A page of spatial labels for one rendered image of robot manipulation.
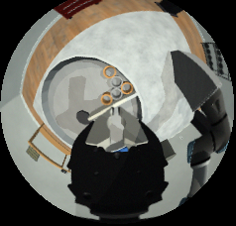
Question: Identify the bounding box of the blue open-top crate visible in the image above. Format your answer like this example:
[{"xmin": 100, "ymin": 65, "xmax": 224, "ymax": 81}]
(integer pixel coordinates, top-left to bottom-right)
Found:
[{"xmin": 115, "ymin": 147, "xmax": 128, "ymax": 152}]

